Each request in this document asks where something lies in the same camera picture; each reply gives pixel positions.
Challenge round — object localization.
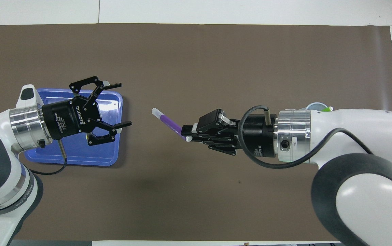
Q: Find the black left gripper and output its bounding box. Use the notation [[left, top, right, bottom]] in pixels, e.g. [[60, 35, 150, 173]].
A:
[[42, 76, 132, 147]]

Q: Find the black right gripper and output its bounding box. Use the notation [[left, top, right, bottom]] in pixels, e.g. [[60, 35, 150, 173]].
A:
[[181, 109, 278, 158]]

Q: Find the brown table mat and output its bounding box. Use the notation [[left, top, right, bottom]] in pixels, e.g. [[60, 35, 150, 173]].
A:
[[0, 23, 392, 241]]

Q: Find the blue plastic tray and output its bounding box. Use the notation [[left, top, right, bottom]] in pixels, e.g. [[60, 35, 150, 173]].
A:
[[24, 88, 124, 167]]

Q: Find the pale blue pen cup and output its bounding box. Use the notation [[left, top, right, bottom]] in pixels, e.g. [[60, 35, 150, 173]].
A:
[[307, 102, 330, 111]]

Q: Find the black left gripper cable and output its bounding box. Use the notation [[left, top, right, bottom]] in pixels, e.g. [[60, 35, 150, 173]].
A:
[[29, 140, 68, 175]]

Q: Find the purple marker pen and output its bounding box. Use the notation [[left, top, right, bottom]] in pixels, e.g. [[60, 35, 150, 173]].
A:
[[152, 108, 185, 137]]

